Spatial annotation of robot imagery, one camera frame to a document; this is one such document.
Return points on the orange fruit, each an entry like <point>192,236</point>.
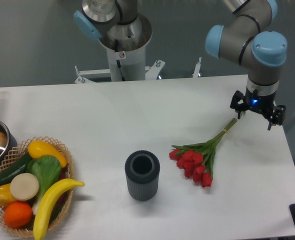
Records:
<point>18,214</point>

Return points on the yellow bell pepper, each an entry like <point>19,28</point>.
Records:
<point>6,197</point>

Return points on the yellow banana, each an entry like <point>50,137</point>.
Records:
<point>42,217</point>

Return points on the green leafy vegetable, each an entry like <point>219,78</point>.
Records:
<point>47,170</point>

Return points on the dark green cucumber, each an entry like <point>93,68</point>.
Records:
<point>18,167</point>

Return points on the beige round disc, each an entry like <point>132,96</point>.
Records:
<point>24,186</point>

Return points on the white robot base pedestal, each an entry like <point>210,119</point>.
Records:
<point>123,66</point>

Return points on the yellow squash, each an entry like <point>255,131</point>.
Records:
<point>37,149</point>

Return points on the woven wicker basket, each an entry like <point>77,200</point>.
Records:
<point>60,210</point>

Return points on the red tulip bouquet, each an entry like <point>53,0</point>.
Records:
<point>197,160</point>

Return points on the dark grey ribbed vase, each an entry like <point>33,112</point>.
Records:
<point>142,170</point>

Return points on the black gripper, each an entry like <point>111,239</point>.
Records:
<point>263,105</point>

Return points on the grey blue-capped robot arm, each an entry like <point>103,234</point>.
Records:
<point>125,33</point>

